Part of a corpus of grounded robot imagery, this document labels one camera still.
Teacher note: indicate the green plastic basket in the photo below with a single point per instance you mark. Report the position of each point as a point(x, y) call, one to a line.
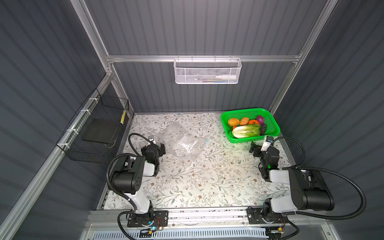
point(273, 128)

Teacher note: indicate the toy napa cabbage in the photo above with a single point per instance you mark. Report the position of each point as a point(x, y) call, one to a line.
point(246, 131)

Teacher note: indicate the yellow tag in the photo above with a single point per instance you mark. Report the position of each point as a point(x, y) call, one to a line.
point(123, 117)

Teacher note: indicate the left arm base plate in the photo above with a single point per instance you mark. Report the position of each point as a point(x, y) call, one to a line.
point(151, 219)

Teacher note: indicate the toy dark eggplant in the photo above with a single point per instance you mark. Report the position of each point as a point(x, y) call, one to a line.
point(263, 129)

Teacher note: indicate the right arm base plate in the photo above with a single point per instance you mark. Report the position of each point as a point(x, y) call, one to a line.
point(257, 215)

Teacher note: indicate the white ribbed vent panel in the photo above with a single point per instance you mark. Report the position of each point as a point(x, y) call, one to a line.
point(203, 234)

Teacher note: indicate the black wire cage basket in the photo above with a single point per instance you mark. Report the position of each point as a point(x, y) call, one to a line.
point(102, 107)

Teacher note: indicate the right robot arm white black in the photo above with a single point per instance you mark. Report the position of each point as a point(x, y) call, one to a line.
point(308, 190)

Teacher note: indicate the clear zip top bag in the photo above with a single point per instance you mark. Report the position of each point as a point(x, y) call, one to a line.
point(182, 145)

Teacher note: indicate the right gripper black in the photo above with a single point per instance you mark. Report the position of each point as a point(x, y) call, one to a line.
point(257, 150)

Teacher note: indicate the white marker pen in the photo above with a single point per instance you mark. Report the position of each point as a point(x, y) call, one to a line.
point(226, 77)

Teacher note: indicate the toy potato yellow brown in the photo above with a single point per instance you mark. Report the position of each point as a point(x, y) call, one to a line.
point(233, 122)

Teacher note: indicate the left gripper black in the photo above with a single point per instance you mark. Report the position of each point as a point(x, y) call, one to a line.
point(159, 149)

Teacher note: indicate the white wire mesh basket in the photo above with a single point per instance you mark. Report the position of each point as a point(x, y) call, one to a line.
point(202, 70)

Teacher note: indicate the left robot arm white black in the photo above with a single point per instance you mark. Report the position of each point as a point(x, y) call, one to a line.
point(126, 172)

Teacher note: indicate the black flat pad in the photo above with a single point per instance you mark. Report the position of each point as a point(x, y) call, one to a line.
point(100, 131)

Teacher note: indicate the toy purple onion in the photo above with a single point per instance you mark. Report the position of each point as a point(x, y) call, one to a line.
point(260, 119)

